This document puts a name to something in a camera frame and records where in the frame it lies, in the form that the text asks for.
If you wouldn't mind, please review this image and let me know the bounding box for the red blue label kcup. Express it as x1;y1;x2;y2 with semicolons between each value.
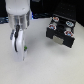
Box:
64;30;73;37

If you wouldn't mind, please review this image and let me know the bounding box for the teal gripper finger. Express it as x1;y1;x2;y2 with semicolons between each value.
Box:
10;29;20;55

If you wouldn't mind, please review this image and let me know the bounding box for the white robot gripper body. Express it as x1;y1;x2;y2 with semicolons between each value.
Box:
6;0;30;30

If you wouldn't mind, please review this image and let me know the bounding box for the black kcup holder drawer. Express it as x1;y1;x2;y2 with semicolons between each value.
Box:
46;15;76;48

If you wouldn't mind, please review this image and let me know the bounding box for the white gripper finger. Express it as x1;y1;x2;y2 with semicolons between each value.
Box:
17;31;26;61

